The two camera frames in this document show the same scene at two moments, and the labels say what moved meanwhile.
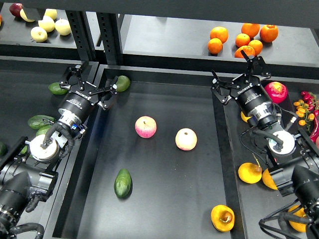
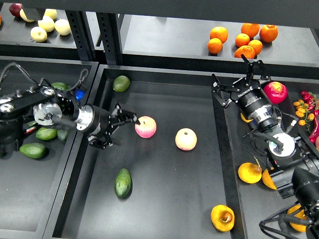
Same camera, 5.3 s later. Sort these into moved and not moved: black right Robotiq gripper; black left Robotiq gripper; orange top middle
Moved: black left Robotiq gripper
Not moved: black right Robotiq gripper; orange top middle
